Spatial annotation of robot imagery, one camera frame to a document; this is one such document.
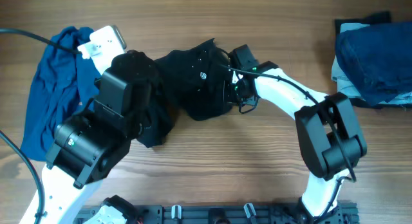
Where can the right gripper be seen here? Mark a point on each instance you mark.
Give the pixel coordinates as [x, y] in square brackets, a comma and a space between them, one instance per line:
[228, 96]

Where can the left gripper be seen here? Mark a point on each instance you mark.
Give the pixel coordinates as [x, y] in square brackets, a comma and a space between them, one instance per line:
[101, 81]

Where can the black polo shirt with logo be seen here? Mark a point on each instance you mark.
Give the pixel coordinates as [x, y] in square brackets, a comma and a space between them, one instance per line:
[191, 80]

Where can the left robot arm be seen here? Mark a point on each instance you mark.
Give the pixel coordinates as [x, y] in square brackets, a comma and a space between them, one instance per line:
[88, 144]

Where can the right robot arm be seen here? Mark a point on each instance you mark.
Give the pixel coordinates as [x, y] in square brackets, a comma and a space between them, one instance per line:
[330, 138]

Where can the blue crumpled shirt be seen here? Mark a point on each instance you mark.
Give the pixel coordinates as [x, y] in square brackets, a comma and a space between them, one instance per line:
[61, 86]

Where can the light blue folded garment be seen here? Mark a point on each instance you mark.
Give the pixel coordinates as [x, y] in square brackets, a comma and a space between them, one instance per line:
[345, 86]

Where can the dark navy folded garment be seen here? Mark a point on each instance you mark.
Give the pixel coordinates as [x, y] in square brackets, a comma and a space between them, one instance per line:
[376, 60]

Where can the black folded garment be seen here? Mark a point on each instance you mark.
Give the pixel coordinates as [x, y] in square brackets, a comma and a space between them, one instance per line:
[373, 18]

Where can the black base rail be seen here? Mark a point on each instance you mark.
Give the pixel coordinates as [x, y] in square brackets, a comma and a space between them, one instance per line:
[209, 214]

